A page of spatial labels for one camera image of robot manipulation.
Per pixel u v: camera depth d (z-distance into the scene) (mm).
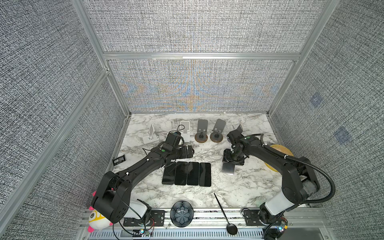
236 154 734
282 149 946
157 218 734
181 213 742
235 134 730
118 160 923
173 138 663
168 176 914
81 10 703
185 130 1007
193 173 1003
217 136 1037
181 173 974
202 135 1035
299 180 452
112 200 417
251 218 726
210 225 732
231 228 702
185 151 750
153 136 1014
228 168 854
